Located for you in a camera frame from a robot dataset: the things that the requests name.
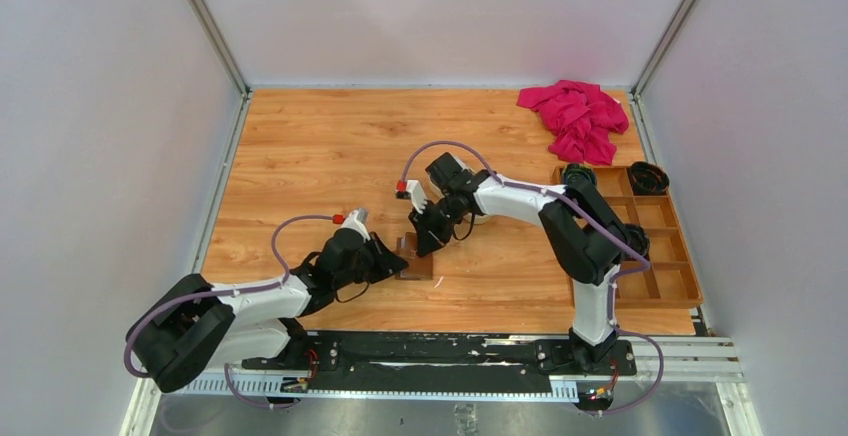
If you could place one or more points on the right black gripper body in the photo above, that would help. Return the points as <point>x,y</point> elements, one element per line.
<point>444,211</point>

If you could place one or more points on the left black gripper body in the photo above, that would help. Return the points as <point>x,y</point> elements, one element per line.
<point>362,269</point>

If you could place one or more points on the brown leather card holder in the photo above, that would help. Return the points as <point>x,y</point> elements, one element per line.
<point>418,268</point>

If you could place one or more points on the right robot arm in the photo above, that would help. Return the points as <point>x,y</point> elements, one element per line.
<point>588,239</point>

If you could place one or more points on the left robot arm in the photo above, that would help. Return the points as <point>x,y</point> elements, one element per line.
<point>196,324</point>

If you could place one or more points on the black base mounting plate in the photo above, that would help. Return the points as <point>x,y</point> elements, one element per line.
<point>463,363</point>

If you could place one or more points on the pink cloth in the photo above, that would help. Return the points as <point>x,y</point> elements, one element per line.
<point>581,117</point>

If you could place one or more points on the wooden compartment organizer tray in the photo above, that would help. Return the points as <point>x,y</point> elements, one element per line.
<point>639,195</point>

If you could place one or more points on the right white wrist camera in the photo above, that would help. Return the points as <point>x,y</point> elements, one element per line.
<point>412,191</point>

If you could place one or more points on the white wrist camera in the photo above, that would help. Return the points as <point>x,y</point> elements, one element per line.
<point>355,220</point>
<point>412,191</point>

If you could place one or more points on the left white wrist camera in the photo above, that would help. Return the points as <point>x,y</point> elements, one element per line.
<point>355,220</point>

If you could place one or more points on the aluminium rail frame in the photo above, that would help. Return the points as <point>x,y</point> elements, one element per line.
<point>684,385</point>

